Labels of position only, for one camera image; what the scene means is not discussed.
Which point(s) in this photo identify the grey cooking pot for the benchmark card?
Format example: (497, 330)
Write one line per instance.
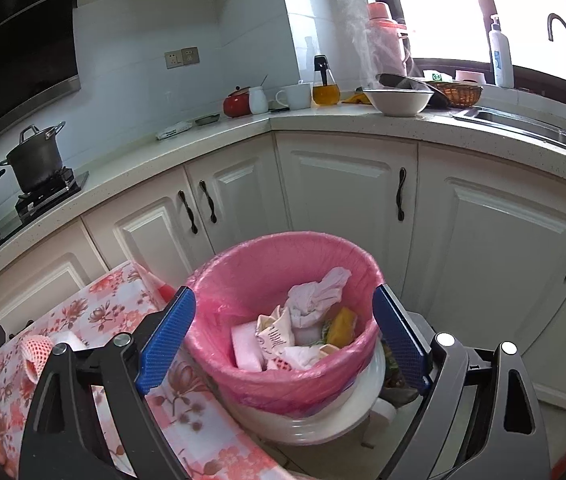
(35, 160)

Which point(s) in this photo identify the pink thermos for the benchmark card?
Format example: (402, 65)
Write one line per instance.
(385, 35)

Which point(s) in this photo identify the small white container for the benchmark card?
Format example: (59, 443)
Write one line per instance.
(470, 76)

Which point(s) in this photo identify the small grey dish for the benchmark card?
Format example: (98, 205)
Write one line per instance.
(207, 119)

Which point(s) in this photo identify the white tissue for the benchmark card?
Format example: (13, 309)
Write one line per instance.
(305, 357)

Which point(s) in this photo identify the cream printed paper bag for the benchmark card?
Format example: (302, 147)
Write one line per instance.
(275, 332)

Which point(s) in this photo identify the white jar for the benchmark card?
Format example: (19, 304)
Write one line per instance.
(258, 101)

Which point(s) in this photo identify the floral pink tablecloth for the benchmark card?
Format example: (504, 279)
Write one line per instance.
(198, 410)

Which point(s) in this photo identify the pink-lined bin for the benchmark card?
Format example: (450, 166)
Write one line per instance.
(223, 380)

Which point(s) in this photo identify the grey wall socket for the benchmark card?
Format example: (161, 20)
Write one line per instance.
(181, 58)

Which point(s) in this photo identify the yellow sponge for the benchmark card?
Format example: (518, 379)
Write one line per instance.
(344, 325)

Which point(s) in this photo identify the white bowl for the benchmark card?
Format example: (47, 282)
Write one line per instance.
(398, 104)

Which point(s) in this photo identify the white kitchen cabinet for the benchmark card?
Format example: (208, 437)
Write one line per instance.
(343, 185)

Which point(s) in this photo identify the steel sink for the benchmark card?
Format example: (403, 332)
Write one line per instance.
(513, 122)

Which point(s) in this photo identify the black range hood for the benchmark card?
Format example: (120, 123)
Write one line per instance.
(13, 35)

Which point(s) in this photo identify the wicker basket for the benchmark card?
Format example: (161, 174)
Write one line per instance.
(460, 95)

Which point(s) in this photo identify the yellow rag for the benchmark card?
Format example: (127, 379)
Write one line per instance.
(355, 98)

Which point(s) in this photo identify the pink foam fruit net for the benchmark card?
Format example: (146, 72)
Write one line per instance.
(33, 355)

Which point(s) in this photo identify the black gas stove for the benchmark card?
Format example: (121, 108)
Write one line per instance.
(43, 195)

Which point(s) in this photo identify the white cup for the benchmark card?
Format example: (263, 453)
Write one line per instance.
(297, 96)

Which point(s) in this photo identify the white paper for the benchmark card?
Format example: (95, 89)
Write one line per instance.
(315, 295)

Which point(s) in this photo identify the oil bottle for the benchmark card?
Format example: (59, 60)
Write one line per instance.
(325, 94)

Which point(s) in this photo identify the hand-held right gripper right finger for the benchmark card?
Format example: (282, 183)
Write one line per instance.
(400, 340)

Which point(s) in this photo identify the red teapot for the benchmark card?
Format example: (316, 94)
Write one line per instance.
(235, 105)

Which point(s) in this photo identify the white packet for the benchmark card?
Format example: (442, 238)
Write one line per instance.
(173, 131)

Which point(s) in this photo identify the kitchen window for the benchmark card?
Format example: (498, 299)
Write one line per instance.
(438, 10)

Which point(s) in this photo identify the white soap bottle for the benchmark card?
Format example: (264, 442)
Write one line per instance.
(500, 60)

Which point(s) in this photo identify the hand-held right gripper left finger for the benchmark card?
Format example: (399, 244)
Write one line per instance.
(168, 340)

